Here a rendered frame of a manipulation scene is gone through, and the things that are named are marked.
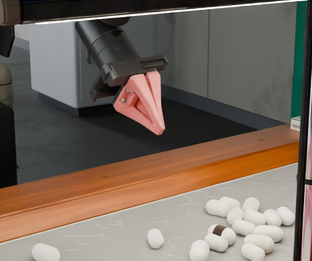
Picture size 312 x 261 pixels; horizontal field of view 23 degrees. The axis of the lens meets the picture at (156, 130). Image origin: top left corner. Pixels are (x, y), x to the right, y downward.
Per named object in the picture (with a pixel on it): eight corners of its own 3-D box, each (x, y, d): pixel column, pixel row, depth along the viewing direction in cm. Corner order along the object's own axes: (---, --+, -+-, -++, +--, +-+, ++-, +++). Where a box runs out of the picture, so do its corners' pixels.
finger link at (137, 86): (200, 110, 99) (166, 57, 103) (157, 119, 95) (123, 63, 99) (179, 140, 104) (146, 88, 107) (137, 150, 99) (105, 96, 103)
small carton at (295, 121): (290, 128, 133) (291, 117, 133) (303, 125, 135) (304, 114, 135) (316, 136, 129) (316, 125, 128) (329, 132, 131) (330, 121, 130)
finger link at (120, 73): (186, 113, 98) (152, 59, 101) (142, 122, 93) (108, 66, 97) (165, 144, 102) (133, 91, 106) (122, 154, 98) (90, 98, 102)
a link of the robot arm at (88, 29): (99, 26, 111) (66, 29, 107) (116, -9, 106) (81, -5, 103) (121, 61, 108) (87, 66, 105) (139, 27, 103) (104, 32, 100)
